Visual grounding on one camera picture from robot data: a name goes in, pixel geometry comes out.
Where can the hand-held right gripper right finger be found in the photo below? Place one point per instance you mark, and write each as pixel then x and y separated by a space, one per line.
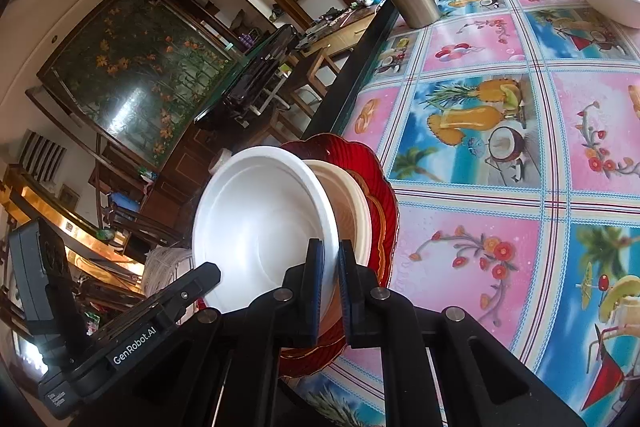
pixel 350 297

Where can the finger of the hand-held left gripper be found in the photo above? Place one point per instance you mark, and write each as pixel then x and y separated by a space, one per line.
pixel 185 289

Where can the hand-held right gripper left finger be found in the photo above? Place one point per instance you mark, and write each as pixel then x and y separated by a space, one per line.
pixel 312 287

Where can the beige ribbed bowl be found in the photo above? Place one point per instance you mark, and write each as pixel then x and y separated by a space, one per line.
pixel 345 207

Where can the striped white cushion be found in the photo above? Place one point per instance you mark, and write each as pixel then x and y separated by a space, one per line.
pixel 162 269

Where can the dark wooden chair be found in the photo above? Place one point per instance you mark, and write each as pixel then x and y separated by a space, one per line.
pixel 125 217

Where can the wooden stool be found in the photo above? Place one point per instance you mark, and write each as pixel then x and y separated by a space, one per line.
pixel 320 64
pixel 292 109

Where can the green top mahjong table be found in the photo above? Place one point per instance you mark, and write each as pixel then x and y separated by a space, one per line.
pixel 250 82

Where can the framed floral painting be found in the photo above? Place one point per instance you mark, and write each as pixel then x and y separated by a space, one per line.
pixel 130 72

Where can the low wooden television cabinet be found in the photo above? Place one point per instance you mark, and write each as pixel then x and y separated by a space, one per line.
pixel 345 27

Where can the slatted wall vent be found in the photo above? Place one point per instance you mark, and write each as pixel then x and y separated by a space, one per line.
pixel 42 157

